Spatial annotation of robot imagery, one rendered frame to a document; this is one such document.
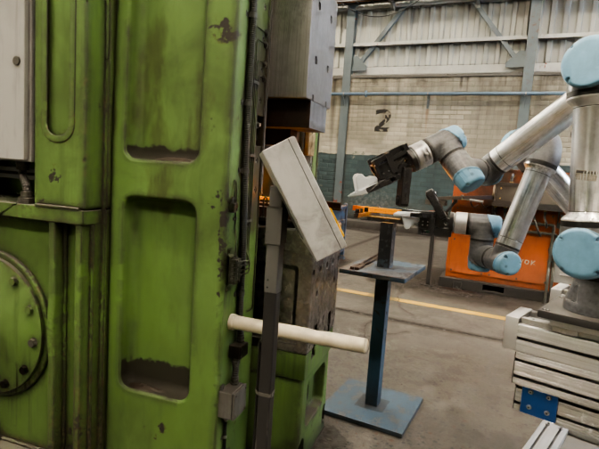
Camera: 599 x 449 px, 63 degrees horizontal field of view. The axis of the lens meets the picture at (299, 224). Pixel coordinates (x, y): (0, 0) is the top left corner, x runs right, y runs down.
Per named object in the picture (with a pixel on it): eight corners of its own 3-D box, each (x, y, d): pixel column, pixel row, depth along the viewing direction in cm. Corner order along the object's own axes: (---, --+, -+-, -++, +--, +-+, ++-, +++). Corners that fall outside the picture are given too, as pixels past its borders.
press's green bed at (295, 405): (325, 428, 214) (333, 325, 208) (297, 477, 179) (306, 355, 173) (214, 400, 232) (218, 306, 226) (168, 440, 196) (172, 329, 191)
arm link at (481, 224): (500, 241, 160) (503, 216, 159) (465, 238, 163) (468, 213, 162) (498, 239, 167) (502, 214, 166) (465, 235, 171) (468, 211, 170)
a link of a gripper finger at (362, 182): (340, 182, 137) (370, 167, 137) (349, 200, 137) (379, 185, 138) (343, 182, 133) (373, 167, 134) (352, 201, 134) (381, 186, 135)
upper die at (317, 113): (324, 133, 188) (326, 108, 187) (308, 127, 169) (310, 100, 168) (227, 128, 201) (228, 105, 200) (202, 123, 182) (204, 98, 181)
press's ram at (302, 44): (335, 112, 199) (343, 11, 195) (306, 97, 163) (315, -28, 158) (242, 110, 213) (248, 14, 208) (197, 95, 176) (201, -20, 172)
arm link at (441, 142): (471, 139, 133) (455, 117, 136) (436, 157, 133) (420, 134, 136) (467, 154, 140) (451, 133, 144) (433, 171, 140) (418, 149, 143)
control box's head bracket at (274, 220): (315, 243, 132) (318, 193, 131) (299, 250, 120) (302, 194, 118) (277, 239, 136) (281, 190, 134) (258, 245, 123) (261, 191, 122)
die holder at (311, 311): (334, 325, 209) (342, 222, 203) (306, 355, 173) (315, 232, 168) (218, 305, 227) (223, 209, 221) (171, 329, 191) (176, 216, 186)
